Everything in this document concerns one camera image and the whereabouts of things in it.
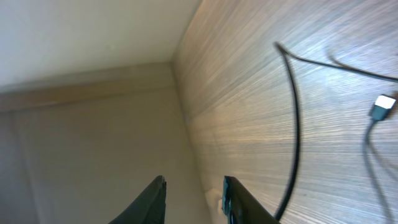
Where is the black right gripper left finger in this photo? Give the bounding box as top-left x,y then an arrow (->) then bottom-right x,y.
109,175 -> 167,224

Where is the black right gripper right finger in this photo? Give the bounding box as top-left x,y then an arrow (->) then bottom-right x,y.
222,175 -> 279,224

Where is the thin black USB cable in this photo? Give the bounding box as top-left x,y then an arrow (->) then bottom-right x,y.
362,94 -> 398,224
273,42 -> 398,222

